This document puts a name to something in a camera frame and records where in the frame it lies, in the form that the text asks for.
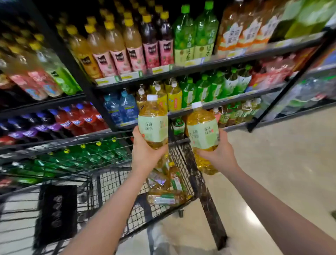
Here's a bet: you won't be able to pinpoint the person's right hand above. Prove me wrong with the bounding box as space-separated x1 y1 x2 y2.
196 129 238 175

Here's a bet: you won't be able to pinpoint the person's left hand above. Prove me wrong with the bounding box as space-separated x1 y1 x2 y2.
131 126 169 175

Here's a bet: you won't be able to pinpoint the yellow tea bottle pale-green label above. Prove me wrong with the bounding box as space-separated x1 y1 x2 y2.
186 101 220 175
138 94 169 169

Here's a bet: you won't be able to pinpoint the person's right forearm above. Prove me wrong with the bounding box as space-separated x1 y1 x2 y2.
223 165 336 255

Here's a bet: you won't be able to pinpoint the person's left forearm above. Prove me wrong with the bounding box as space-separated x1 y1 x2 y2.
61 166 151 255

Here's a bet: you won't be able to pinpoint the yellow tea bottle in cart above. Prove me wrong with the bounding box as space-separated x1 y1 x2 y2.
146 189 187 207
168 162 186 193
146 169 171 190

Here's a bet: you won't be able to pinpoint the small dark green bottle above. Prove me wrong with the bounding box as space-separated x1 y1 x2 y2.
172 117 186 138

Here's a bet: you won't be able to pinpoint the row of mixed tea bottles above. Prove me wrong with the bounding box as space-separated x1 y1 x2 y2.
209 97 263 129

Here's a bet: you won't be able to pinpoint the white-cap yellow-label tea bottle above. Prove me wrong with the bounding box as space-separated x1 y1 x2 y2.
135 87 148 111
150 84 168 112
166 81 183 112

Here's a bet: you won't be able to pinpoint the blue water bottle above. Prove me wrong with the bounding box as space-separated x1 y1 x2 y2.
103 95 124 127
119 90 139 124

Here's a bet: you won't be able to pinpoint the row of small green bottles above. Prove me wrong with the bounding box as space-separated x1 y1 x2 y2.
181 64 253 109

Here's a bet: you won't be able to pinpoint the yellow shelf price tag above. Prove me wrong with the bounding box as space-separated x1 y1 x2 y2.
120 70 144 81
95 76 122 86
184 58 205 67
152 64 171 75

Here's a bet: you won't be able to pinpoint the row of green soda bottles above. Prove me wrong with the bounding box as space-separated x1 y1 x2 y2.
0 137 133 185

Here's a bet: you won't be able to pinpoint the row of blue-cap soda bottles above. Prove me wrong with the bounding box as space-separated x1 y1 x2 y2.
0 102 108 146

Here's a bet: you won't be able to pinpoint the black shelf rack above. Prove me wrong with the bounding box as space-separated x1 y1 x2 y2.
0 0 327 158
247 32 336 133

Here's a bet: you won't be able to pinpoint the pile of red drink packs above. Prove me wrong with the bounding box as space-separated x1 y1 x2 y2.
248 54 298 91

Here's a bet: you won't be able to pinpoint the row of yellow-cap juice bottles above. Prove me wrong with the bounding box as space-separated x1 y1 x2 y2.
56 0 175 80

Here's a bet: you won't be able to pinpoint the row of clear water bottles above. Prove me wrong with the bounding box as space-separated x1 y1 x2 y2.
263 76 336 117

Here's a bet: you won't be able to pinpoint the green-cap green tea bottle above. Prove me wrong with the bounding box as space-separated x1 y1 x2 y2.
194 0 220 60
173 4 196 67

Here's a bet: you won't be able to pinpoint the black cart seat flap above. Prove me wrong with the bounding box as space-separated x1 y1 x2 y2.
34 183 78 249

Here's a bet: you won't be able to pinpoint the orange-label brown tea bottles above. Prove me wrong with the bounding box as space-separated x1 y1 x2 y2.
215 0 281 54

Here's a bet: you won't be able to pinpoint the group of blurred yellow-cap bottles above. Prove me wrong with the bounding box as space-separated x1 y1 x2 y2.
0 16 82 102

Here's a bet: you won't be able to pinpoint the row of large green bottles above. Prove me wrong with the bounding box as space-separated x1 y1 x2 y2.
272 0 336 40

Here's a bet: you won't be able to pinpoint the black wire shopping cart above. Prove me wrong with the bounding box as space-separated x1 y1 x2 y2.
0 130 228 255

